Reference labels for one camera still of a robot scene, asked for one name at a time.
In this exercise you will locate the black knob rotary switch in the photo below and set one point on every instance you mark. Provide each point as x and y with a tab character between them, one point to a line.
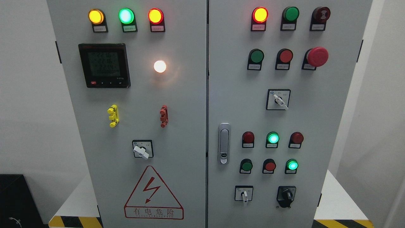
285	196

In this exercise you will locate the red terminal connector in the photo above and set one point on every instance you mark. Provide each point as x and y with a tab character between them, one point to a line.
164	116

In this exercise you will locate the dark red indicator lower left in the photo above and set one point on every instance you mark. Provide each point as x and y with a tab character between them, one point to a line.
248	139

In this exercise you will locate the white lit indicator lamp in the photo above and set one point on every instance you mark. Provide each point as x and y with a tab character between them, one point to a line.
160	66

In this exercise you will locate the green push button lower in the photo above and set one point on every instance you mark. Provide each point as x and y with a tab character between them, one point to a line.
245	166

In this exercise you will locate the green push button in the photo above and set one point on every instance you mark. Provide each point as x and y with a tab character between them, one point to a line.
245	166
255	59

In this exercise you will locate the green lit indicator lower middle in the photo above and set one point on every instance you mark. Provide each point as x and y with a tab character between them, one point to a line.
272	140

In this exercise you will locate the green lit indicator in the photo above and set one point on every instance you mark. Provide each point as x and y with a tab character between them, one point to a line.
272	140
127	19

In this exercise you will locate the green push button upper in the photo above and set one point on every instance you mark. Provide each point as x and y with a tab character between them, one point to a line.
255	59

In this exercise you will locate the left grey cabinet door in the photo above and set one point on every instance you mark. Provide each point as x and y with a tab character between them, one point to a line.
179	148

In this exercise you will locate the grey cabinet door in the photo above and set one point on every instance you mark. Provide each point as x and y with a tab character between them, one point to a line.
179	148
238	96

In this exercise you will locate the red push button lower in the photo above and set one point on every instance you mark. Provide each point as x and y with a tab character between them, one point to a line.
268	166

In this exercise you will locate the red push button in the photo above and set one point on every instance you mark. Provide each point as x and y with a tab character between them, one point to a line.
268	166
283	59

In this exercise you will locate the yellow terminal connector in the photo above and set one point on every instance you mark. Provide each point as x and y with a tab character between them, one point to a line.
113	115

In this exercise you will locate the right grey cabinet door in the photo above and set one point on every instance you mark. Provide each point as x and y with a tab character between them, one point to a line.
238	96

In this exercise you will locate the red indicator lower right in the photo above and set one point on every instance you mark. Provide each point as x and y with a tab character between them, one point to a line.
296	140

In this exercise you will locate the red electric hazard warning sticker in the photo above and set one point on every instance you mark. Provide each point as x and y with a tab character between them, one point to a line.
152	199

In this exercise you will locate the red push button upper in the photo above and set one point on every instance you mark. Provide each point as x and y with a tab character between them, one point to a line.
283	59

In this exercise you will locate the green illuminated button lower right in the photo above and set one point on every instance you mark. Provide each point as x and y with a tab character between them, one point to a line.
291	166

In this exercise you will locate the red-orange indicator left door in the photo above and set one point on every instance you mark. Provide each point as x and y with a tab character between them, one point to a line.
156	20

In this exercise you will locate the black digital power meter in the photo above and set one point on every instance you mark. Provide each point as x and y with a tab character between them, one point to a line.
105	65

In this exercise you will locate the red lit indicator right door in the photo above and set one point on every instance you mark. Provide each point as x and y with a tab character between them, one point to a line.
259	17

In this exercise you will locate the green lit indicator top left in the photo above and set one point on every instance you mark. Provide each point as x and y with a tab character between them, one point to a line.
127	19

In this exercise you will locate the red emergency stop mushroom button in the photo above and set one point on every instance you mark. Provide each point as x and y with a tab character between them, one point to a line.
315	57

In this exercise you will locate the green unlit indicator top right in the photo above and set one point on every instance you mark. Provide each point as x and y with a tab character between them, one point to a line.
289	18

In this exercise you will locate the amber indicator light top left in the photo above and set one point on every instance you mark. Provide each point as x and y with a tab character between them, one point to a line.
98	20

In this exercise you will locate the dark red buzzer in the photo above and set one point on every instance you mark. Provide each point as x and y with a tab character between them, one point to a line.
319	18

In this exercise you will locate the white platform with hazard stripes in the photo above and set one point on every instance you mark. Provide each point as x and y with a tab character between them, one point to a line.
336	209

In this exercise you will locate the black box lower left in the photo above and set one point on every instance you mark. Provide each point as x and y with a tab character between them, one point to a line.
17	207

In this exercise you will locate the silver door lock handle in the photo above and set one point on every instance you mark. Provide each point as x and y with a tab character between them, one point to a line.
223	142

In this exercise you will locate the white handle selector switch left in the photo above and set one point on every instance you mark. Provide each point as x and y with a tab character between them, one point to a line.
143	149

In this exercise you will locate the white handle selector switch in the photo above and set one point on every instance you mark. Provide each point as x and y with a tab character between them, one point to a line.
278	99
143	149
243	193

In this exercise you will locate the white handle selector switch upper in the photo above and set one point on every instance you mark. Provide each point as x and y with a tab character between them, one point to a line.
278	99

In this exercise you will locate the white handle selector switch lower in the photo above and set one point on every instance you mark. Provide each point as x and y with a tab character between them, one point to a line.
243	193

